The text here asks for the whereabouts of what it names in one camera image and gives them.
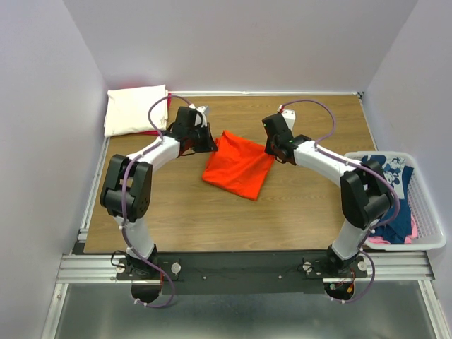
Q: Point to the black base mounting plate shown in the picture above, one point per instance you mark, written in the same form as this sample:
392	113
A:
173	274

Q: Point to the orange t shirt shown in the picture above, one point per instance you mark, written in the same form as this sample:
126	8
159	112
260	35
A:
239	166

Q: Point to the white plastic basket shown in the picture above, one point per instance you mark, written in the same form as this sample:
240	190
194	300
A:
401	172

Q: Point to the pink t shirt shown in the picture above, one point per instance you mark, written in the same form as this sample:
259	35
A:
385	237

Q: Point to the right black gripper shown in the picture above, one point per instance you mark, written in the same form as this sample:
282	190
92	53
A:
268	148

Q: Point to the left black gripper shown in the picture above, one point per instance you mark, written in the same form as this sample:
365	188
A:
210	145

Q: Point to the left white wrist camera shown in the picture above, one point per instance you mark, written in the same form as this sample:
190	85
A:
201	115

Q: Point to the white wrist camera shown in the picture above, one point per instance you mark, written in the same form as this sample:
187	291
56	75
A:
289	116
201	115

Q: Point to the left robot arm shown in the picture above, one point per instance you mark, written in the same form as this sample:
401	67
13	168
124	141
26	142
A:
126	191

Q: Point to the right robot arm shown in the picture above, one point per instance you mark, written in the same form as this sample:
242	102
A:
365	194

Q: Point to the folded white t shirt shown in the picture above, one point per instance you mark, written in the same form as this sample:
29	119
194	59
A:
127	109

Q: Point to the folded red t shirt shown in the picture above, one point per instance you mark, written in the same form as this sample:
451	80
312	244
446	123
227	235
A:
158	116

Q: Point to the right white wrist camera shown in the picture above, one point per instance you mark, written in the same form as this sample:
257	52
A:
289	116

